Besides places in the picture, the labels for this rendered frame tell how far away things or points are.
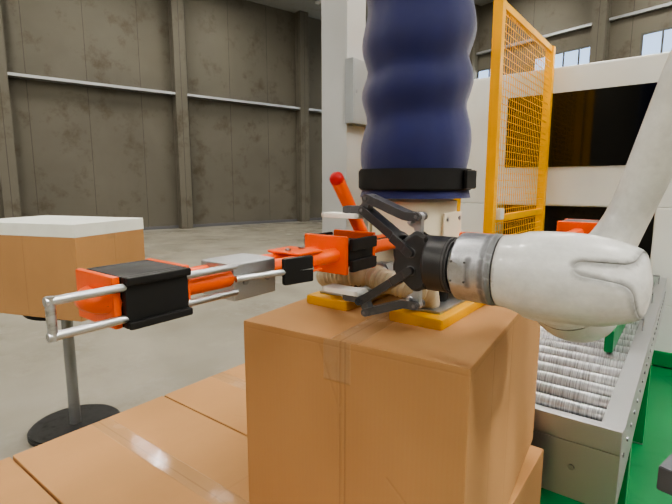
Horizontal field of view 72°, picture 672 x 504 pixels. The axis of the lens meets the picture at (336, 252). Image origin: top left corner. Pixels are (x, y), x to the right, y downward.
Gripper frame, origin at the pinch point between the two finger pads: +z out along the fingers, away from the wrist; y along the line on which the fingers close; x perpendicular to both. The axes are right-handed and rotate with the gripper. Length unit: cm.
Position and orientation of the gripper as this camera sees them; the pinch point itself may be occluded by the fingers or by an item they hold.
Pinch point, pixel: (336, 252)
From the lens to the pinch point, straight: 73.4
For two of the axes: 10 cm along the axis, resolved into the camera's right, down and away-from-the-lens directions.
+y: 0.0, 9.9, 1.5
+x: 6.1, -1.2, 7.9
